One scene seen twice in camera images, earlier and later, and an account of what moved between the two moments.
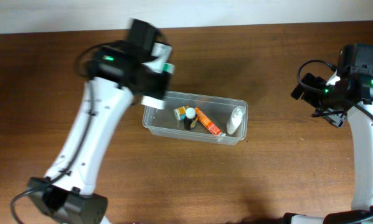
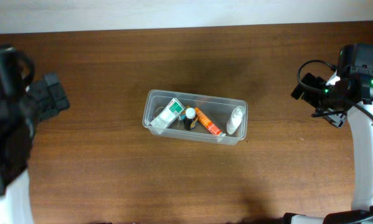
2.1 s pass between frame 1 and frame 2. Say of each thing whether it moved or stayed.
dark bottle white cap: stayed
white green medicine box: moved
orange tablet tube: stayed
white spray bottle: stayed
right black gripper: stayed
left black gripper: moved
